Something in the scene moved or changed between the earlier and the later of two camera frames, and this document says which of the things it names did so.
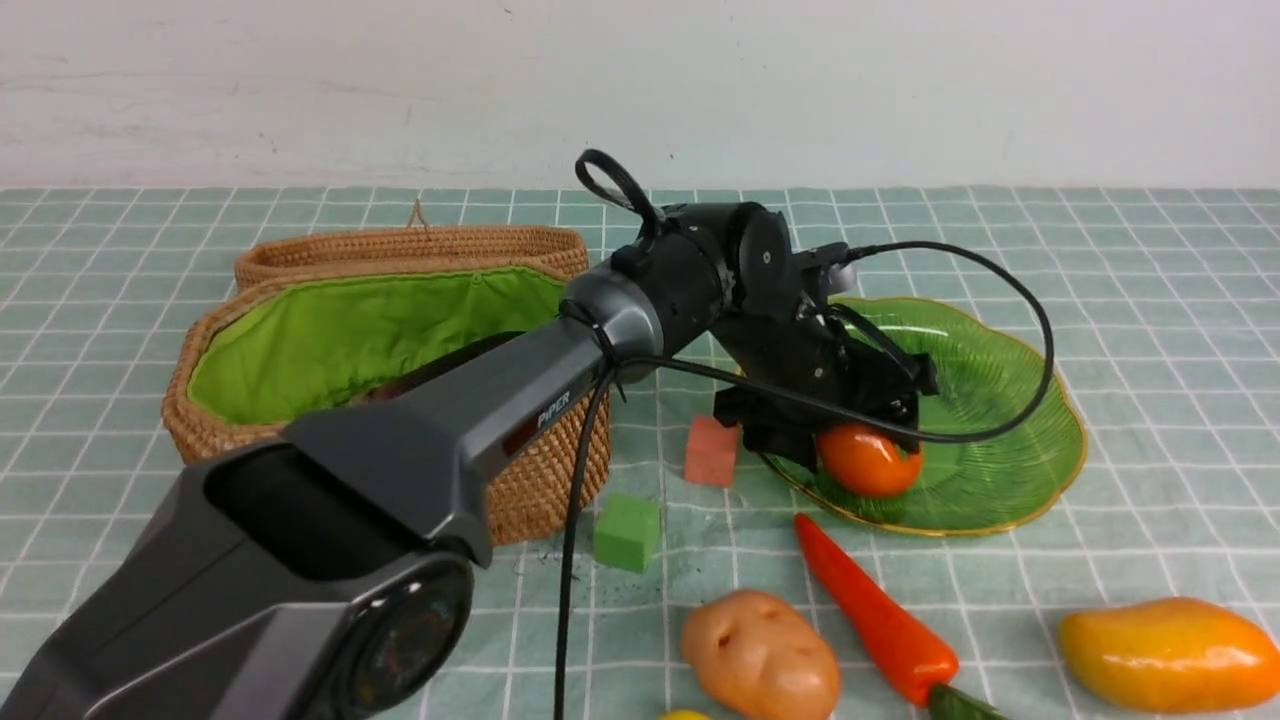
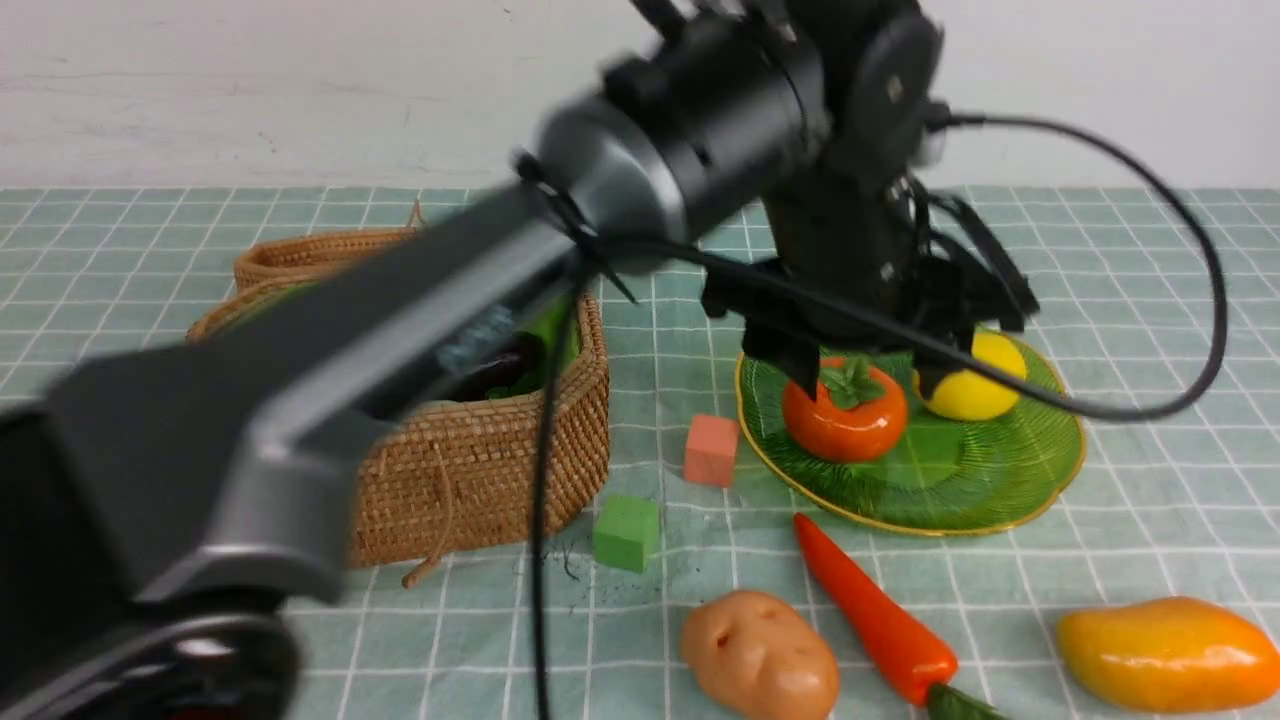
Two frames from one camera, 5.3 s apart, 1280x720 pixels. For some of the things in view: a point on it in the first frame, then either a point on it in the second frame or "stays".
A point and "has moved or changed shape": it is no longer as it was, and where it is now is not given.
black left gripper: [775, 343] to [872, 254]
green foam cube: [627, 530] stays
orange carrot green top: [918, 664] stays
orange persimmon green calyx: [866, 459] has moved or changed shape
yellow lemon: [683, 714] to [964, 396]
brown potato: [760, 657] stays
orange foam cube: [712, 450] stays
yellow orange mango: [1169, 655] stays
